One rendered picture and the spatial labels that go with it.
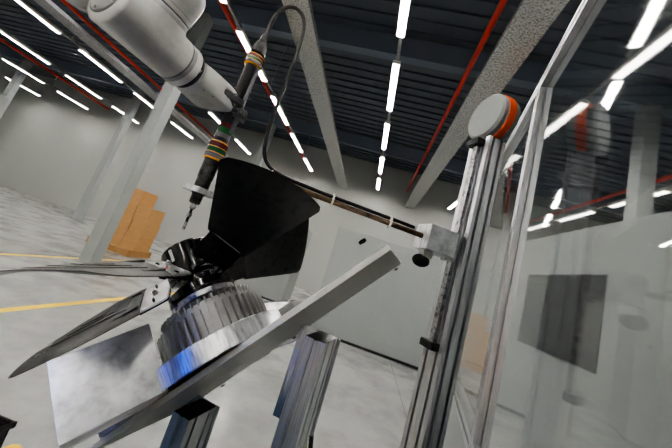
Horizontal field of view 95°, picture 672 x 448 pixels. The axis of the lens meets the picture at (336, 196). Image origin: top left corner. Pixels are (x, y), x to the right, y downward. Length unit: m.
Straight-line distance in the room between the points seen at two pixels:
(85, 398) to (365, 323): 5.70
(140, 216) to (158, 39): 8.50
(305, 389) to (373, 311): 5.53
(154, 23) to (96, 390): 0.60
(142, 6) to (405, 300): 5.98
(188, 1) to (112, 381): 0.65
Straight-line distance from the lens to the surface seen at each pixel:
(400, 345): 6.32
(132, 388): 0.72
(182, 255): 0.79
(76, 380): 0.74
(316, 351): 0.68
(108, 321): 0.87
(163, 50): 0.62
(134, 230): 9.10
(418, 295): 6.26
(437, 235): 0.88
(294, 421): 0.73
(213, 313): 0.70
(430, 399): 0.95
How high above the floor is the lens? 1.30
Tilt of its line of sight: 12 degrees up
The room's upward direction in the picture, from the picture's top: 18 degrees clockwise
